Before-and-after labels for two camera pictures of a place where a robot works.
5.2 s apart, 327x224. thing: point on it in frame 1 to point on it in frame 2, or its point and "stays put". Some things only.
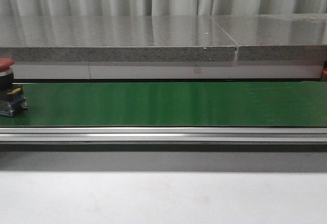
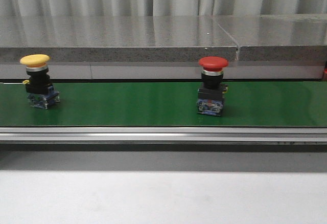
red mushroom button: (12, 100) to (210, 95)
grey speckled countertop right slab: (277, 37) stays put
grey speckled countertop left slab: (114, 38) stays put
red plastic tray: (324, 74) stays put
